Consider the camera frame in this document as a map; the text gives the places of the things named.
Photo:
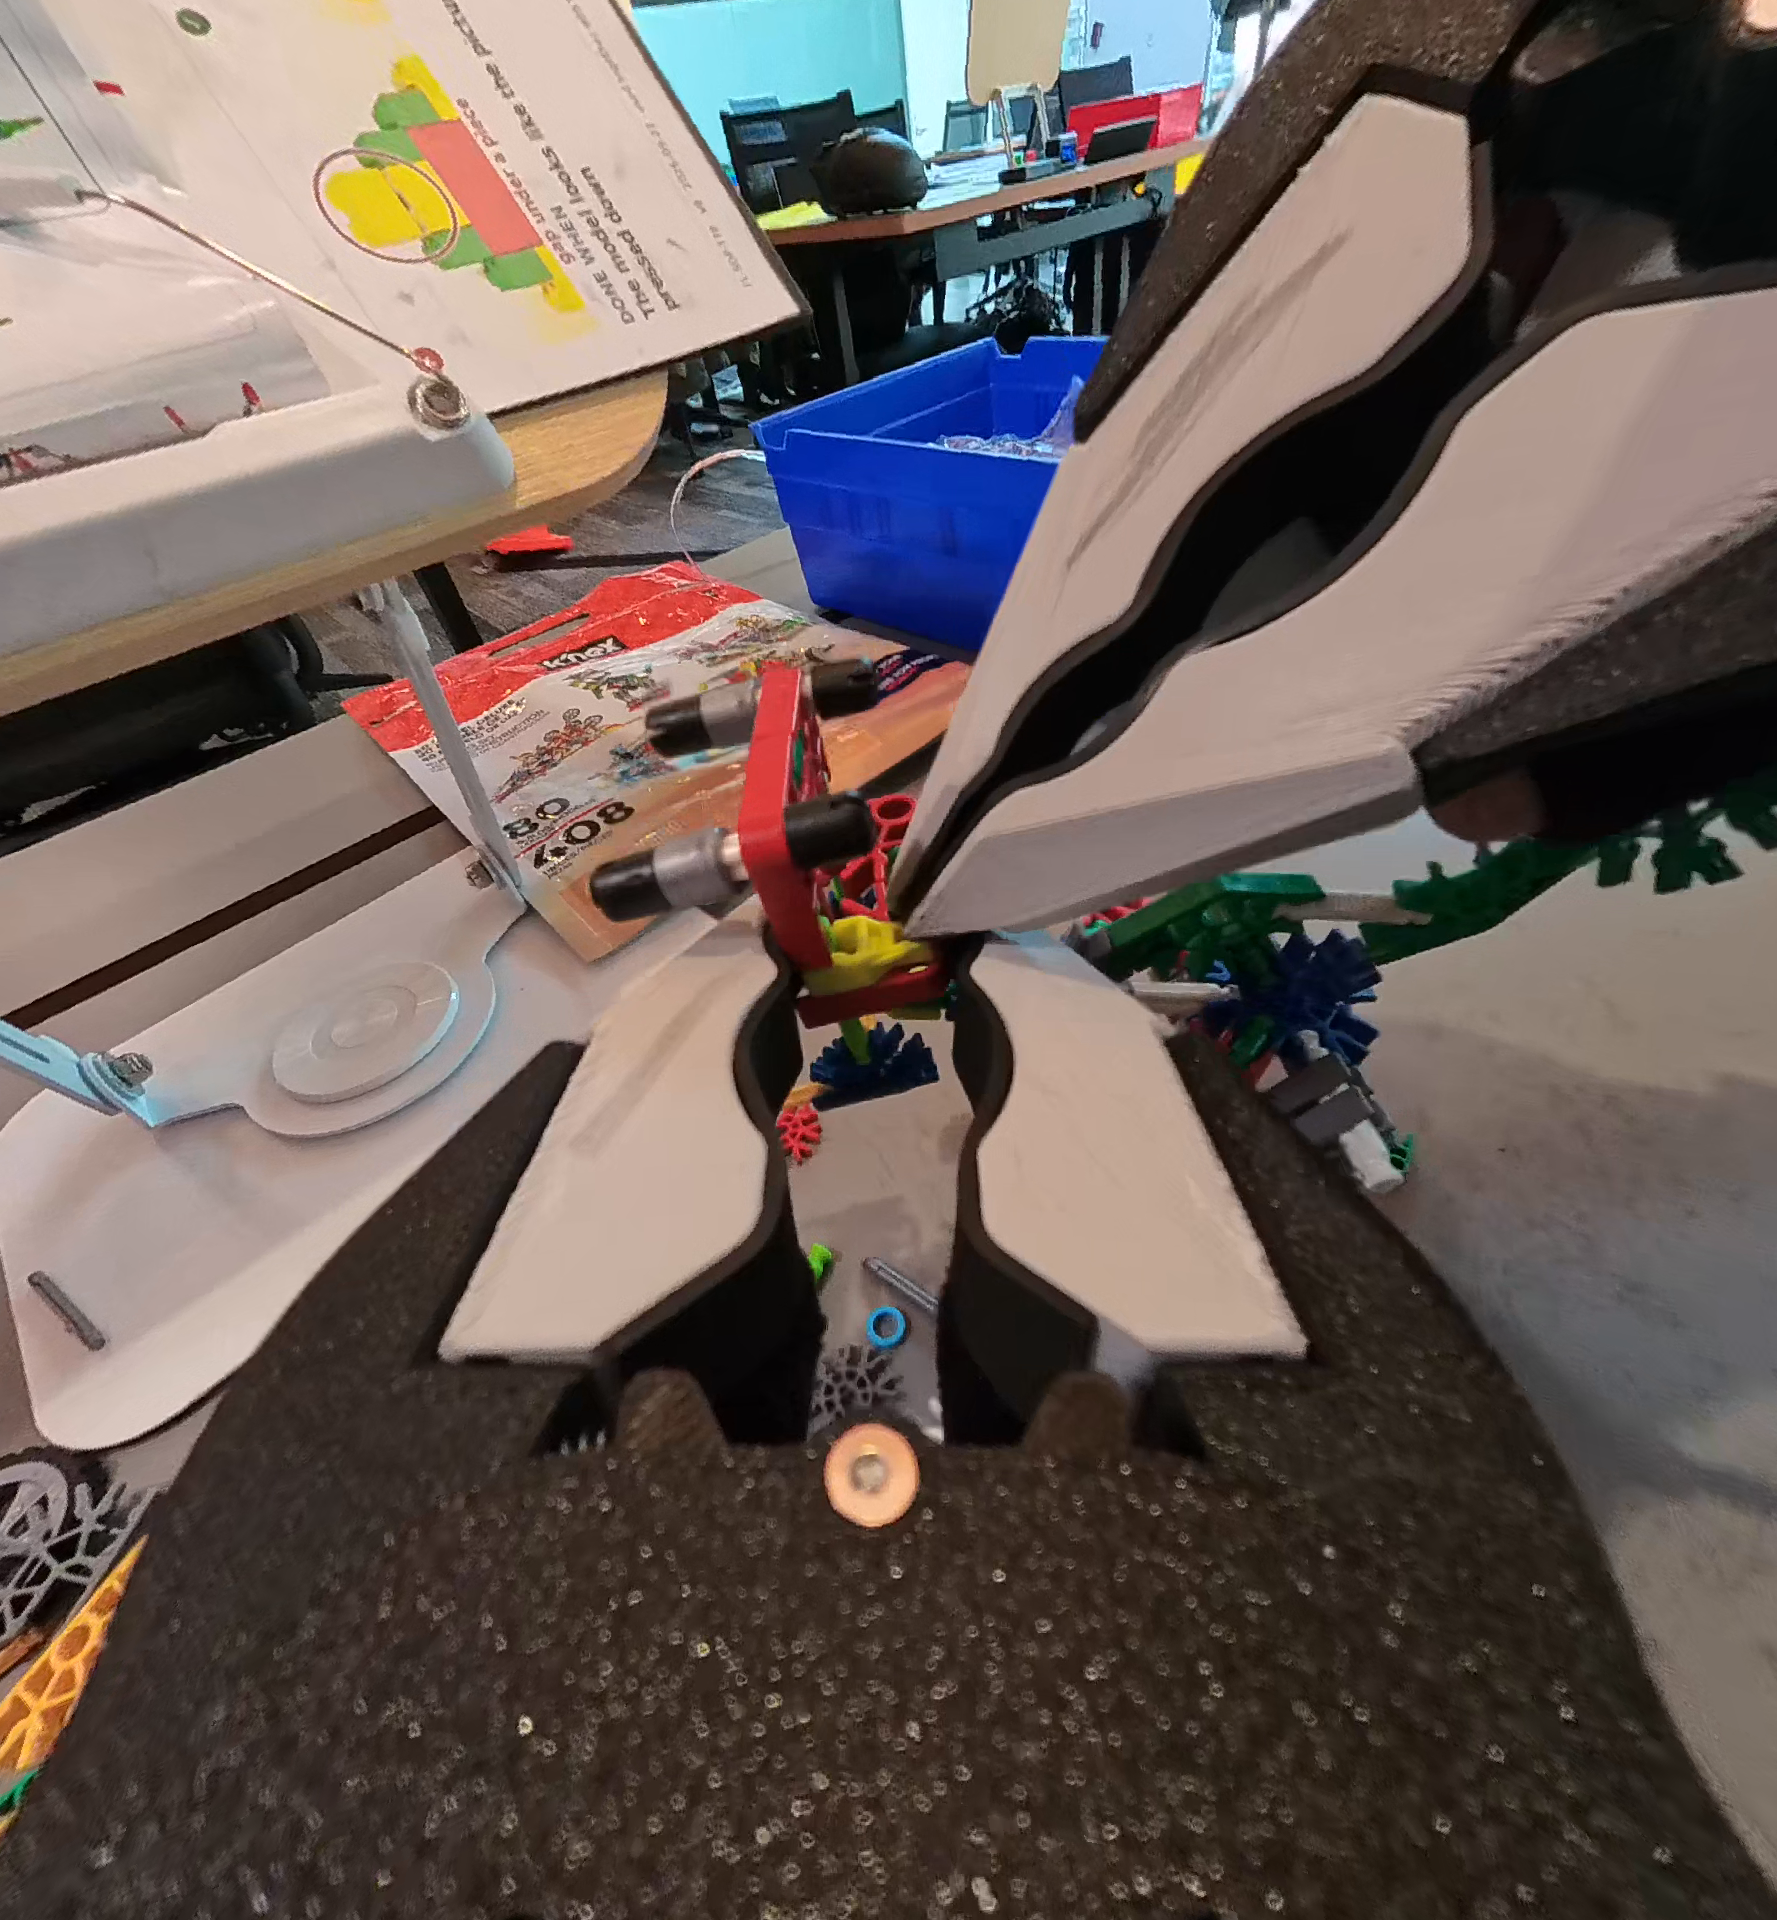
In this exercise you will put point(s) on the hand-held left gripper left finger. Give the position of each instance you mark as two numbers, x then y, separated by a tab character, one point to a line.
603	1198

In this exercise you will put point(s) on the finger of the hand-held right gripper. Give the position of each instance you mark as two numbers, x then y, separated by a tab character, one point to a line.
1249	345
1430	658

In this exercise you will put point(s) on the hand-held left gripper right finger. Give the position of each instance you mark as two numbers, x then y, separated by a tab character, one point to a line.
1129	1198

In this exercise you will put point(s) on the yellow clip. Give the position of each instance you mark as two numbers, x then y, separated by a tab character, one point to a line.
864	948

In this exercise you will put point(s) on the colourful construction toy model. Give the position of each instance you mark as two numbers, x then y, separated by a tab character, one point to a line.
782	783

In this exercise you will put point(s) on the person's right hand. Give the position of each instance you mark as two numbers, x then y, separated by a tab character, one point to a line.
1489	810

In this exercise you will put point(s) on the small red connector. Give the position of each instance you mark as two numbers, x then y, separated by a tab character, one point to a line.
802	1128

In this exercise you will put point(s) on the thin dark grey rod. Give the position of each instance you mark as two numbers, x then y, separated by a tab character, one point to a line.
903	1283

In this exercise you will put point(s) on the clear plastic wrap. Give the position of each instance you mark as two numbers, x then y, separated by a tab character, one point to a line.
1008	429

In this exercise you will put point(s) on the black and wood panel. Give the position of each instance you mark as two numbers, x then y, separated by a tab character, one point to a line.
1017	36

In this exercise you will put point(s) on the long wooden office desk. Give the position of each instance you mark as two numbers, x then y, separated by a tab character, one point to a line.
981	202

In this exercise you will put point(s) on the small dark grey connector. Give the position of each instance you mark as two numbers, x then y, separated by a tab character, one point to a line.
850	1389

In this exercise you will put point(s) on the black rounded bag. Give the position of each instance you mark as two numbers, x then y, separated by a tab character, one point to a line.
872	165

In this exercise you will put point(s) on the blue storage bin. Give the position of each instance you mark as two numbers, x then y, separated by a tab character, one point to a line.
890	513

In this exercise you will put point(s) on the printed toy packaging bag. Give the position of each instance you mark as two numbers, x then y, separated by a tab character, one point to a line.
561	672

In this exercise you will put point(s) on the white and blue document stand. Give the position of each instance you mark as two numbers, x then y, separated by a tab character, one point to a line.
589	449

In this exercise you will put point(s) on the white instruction board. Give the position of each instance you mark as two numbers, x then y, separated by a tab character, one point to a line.
561	181

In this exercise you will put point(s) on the orange fan connector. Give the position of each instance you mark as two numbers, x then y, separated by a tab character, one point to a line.
55	1679

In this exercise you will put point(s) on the clear picture sleeve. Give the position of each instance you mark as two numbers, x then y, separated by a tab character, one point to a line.
77	327

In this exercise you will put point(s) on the clear suction cup mount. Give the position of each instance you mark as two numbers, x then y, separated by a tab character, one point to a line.
365	1032

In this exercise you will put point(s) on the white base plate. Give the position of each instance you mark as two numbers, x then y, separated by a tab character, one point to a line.
200	1244

